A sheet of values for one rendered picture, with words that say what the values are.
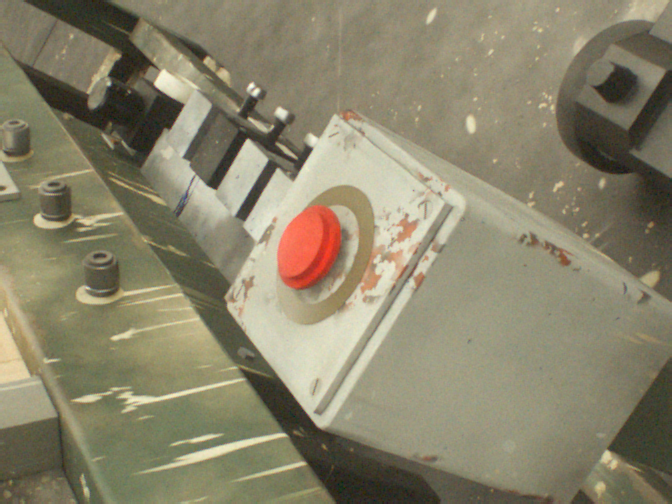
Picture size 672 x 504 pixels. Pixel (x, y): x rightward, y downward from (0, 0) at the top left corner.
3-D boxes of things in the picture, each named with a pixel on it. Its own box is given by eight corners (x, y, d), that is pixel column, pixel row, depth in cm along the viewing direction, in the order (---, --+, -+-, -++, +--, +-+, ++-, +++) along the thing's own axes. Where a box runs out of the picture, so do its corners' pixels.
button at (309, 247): (376, 240, 55) (341, 224, 54) (330, 314, 56) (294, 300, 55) (337, 204, 59) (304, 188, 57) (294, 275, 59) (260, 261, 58)
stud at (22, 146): (34, 157, 110) (31, 125, 109) (6, 160, 109) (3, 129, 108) (27, 146, 112) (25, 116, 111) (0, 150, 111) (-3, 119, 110)
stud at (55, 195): (76, 222, 99) (73, 188, 98) (45, 227, 98) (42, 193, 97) (68, 209, 101) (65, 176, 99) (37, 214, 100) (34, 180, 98)
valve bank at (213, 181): (578, 301, 93) (341, 184, 79) (476, 455, 95) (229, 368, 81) (305, 85, 133) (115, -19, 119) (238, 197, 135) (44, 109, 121)
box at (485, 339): (708, 326, 62) (459, 195, 51) (575, 519, 64) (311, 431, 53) (568, 226, 71) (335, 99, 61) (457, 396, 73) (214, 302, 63)
